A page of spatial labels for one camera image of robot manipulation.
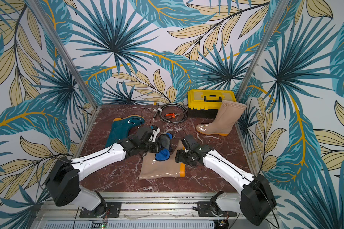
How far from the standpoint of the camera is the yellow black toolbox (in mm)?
1026

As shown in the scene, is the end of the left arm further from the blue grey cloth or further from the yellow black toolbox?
the yellow black toolbox

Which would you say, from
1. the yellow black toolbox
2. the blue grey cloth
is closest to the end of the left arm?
the blue grey cloth

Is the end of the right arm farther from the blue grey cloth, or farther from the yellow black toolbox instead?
the yellow black toolbox

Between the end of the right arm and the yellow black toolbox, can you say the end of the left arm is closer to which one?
the end of the right arm

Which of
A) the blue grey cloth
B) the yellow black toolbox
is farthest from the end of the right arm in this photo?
the yellow black toolbox
